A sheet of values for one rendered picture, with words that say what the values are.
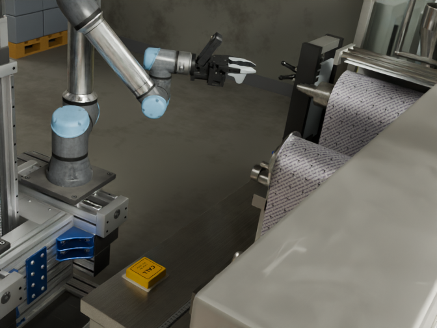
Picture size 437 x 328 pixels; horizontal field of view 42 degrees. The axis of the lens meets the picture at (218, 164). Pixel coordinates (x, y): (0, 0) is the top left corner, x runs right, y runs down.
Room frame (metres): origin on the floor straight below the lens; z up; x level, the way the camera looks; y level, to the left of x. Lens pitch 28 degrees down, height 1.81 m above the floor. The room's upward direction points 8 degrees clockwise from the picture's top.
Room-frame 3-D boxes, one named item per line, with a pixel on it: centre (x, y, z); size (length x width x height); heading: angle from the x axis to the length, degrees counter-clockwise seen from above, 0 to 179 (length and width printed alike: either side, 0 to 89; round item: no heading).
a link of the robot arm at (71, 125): (1.65, 0.49, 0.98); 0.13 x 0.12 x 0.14; 3
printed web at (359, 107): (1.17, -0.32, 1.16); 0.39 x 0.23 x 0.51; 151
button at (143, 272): (1.09, 0.14, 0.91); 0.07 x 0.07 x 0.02; 61
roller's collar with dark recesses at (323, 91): (1.35, -0.25, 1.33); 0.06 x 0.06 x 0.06; 61
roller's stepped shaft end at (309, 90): (1.38, -0.20, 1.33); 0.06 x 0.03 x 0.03; 61
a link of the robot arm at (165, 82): (1.78, 0.23, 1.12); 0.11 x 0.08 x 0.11; 3
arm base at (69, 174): (1.65, 0.49, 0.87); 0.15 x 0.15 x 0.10
